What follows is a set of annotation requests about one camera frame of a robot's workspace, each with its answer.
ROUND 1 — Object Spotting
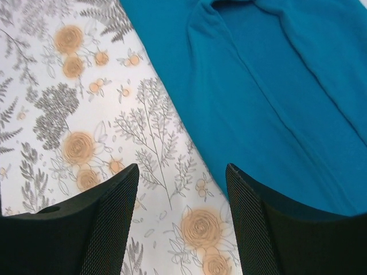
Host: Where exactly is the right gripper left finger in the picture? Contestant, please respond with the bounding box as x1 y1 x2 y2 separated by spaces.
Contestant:
1 164 139 275

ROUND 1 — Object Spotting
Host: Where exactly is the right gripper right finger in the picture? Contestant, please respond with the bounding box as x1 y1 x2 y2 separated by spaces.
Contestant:
225 164 366 275

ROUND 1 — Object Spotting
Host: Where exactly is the blue t shirt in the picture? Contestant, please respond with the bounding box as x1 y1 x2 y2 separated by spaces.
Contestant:
122 1 366 215

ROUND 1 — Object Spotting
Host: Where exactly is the floral table mat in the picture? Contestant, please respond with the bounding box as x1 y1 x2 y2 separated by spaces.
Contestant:
1 1 241 274

